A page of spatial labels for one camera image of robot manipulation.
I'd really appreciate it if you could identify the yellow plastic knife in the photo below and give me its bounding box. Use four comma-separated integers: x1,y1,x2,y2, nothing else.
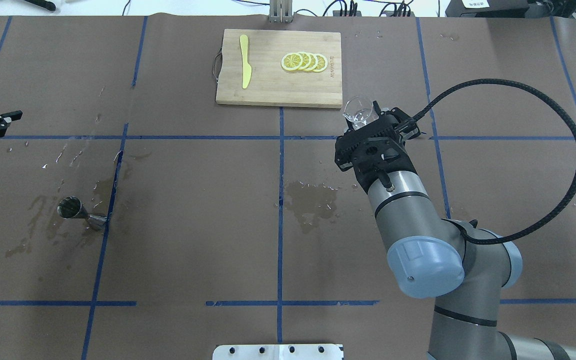
238,34,253,90

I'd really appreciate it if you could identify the bamboo cutting board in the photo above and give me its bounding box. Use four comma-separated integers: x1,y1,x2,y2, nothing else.
215,29,343,110

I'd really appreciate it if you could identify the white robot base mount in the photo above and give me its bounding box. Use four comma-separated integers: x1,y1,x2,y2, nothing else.
212,343,345,360

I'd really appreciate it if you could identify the steel jigger measuring cup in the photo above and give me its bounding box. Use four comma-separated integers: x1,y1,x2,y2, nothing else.
56,196,108,231

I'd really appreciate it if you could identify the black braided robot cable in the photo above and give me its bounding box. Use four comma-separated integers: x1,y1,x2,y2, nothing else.
408,78,576,246

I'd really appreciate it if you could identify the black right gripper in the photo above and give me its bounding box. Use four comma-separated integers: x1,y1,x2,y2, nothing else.
334,107,423,193

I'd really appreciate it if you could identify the aluminium frame post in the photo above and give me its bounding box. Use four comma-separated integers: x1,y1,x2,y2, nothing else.
269,0,294,24

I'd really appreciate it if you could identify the lemon slice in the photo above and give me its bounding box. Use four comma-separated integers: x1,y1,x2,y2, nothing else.
280,52,304,72
297,51,314,71

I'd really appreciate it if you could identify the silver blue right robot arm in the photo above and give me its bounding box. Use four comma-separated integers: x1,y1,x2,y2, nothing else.
334,96,576,360

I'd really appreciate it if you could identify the clear glass beaker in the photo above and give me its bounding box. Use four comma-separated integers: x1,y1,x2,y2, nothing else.
342,95,378,130

